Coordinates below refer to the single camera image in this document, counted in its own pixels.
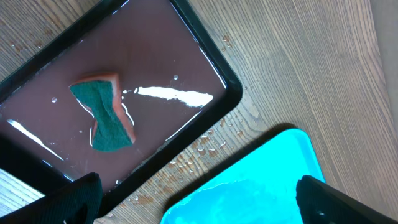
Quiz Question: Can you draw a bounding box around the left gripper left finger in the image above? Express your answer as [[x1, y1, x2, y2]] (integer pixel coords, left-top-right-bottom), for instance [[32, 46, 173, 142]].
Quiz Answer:
[[1, 172, 103, 223]]

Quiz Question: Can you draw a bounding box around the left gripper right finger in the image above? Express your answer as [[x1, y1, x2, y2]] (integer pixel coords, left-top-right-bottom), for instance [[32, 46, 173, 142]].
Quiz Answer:
[[296, 175, 397, 224]]

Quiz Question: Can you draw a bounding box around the teal plastic serving tray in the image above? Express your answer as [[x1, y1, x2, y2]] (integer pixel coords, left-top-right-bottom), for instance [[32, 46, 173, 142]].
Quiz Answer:
[[161, 129, 324, 224]]

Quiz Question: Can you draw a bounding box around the dark red black-rimmed tray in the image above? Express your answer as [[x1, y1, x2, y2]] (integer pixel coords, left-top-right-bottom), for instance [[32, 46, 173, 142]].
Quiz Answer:
[[1, 0, 243, 216]]

